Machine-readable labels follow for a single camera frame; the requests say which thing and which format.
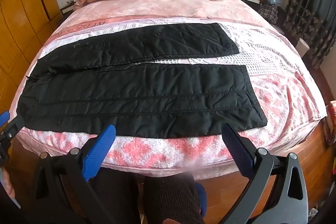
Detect pink and white patterned blanket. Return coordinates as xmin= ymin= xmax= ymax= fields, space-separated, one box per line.
xmin=16 ymin=17 xmax=328 ymax=169

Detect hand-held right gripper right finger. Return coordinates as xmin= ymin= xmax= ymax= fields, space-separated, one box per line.
xmin=222 ymin=123 xmax=310 ymax=224

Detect wooden bed frame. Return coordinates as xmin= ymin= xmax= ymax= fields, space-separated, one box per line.
xmin=10 ymin=116 xmax=331 ymax=188

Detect person's right leg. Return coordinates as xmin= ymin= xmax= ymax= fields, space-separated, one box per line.
xmin=143 ymin=174 xmax=205 ymax=224

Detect blue slipper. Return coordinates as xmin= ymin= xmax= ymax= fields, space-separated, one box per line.
xmin=196 ymin=183 xmax=208 ymax=210

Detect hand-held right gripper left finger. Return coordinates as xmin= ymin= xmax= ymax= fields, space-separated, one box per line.
xmin=33 ymin=124 xmax=117 ymax=224

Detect dark patterned curtain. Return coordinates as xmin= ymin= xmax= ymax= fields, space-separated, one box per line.
xmin=278 ymin=0 xmax=336 ymax=69

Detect pink bed sheet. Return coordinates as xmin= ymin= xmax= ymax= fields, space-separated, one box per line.
xmin=59 ymin=0 xmax=286 ymax=30

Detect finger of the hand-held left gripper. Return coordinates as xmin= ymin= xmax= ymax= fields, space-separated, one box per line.
xmin=0 ymin=111 xmax=27 ymax=144

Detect plaid cloth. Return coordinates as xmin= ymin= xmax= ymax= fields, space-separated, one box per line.
xmin=259 ymin=2 xmax=279 ymax=24

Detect black jacket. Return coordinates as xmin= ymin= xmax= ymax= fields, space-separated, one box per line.
xmin=16 ymin=22 xmax=268 ymax=139

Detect orange wooden wardrobe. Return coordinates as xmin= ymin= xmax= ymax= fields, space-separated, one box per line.
xmin=0 ymin=0 xmax=62 ymax=109

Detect white cylinder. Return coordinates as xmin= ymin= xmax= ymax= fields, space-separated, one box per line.
xmin=297 ymin=38 xmax=310 ymax=58

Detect pink floral cloth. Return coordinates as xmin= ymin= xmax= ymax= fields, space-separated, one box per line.
xmin=327 ymin=100 xmax=336 ymax=146

